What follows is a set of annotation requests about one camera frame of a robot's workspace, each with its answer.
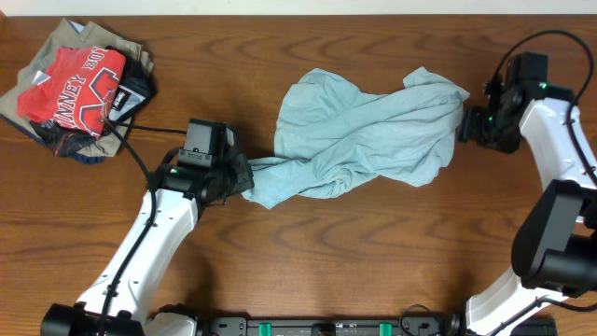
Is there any light blue t-shirt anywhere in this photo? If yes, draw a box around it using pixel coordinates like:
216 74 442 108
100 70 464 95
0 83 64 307
242 67 470 209

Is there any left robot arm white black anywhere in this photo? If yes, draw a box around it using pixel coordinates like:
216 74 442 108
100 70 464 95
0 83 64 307
40 119 254 336

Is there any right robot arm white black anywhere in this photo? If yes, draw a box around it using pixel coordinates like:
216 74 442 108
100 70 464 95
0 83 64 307
448 52 596 335

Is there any red printed t-shirt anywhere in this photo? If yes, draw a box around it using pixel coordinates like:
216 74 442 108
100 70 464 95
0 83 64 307
17 47 126 138

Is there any khaki folded garment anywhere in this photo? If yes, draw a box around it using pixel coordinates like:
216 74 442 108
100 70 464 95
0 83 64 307
1 20 155 146

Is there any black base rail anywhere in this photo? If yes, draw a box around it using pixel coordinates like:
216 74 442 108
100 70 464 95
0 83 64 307
142 305 559 336

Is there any small black cable loop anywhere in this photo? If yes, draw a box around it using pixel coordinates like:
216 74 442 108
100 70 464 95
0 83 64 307
399 302 437 336

